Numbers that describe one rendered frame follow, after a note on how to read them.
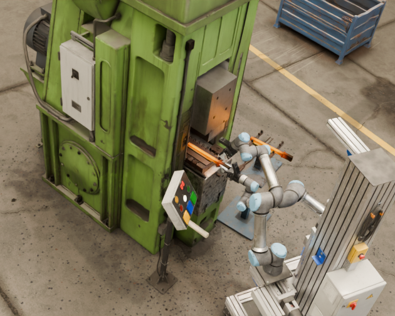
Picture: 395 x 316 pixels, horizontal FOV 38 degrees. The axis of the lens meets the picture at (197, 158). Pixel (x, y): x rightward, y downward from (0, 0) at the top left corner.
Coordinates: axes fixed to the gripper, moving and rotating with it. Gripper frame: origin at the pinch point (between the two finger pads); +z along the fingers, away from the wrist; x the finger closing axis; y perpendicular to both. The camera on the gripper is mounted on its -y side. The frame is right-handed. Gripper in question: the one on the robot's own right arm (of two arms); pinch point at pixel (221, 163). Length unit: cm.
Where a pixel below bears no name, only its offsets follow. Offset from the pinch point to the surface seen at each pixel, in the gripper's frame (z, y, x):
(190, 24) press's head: 15, -136, -42
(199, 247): 1, 101, -9
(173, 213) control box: -11, -8, -72
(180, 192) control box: -4, -14, -58
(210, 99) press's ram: 9, -69, -17
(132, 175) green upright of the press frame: 60, 28, -39
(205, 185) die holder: 3.2, 18.6, -12.6
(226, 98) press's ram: 8, -61, 2
